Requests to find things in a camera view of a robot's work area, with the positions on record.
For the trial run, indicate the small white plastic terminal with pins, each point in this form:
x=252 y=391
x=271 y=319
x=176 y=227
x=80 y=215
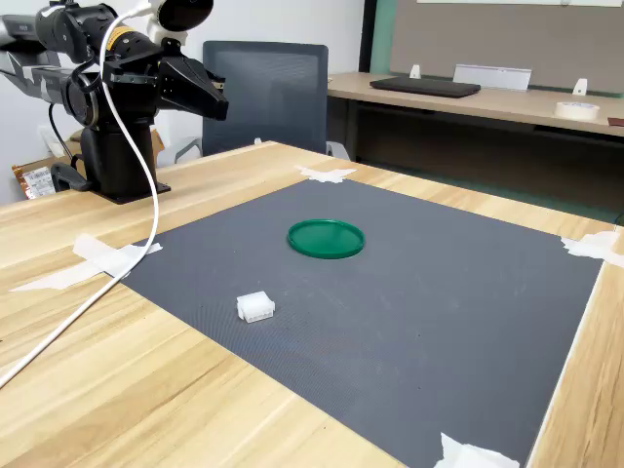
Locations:
x=255 y=307

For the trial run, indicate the round green lid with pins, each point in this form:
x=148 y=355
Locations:
x=325 y=239

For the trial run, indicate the dark grey mesh office chair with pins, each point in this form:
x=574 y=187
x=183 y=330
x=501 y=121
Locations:
x=268 y=97

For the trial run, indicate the black table clamp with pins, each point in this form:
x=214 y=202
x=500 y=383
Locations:
x=66 y=176

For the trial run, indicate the brown package with label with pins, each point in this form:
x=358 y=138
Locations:
x=34 y=180

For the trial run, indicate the white tape on mat corner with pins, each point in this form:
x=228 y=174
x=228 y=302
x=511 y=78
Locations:
x=468 y=453
x=592 y=246
x=324 y=173
x=97 y=256

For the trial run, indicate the black laptop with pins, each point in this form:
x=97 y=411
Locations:
x=424 y=87

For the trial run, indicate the beige office desk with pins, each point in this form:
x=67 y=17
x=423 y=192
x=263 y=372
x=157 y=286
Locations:
x=487 y=109

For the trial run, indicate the dark grey mat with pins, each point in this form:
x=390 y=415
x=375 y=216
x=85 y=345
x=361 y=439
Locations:
x=390 y=317

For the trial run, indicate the roll of cream tape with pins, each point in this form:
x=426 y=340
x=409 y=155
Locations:
x=576 y=110

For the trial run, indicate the white gripper camera box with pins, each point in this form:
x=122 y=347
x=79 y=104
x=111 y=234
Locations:
x=183 y=14

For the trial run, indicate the white wall socket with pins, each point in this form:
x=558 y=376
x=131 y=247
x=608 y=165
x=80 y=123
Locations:
x=51 y=139

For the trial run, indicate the small white desk bracket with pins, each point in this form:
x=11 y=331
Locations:
x=580 y=87
x=415 y=71

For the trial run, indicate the grey partition with green frame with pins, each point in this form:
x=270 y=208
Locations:
x=487 y=34

